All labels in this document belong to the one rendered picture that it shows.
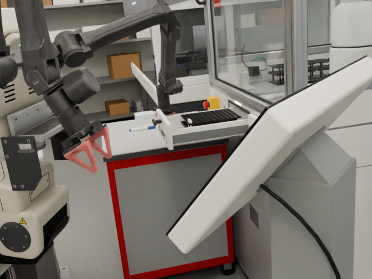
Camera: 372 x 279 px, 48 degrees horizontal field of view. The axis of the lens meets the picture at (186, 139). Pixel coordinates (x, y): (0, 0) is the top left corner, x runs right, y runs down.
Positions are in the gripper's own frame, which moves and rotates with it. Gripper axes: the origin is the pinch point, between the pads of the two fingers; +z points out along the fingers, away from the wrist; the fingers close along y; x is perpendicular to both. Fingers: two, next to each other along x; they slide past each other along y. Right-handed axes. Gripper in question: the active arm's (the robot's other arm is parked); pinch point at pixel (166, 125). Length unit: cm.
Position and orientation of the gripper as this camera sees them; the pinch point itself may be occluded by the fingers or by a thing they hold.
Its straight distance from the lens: 201.7
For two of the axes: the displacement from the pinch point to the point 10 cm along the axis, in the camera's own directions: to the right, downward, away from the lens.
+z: 1.0, 9.5, 3.1
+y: -8.5, -0.8, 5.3
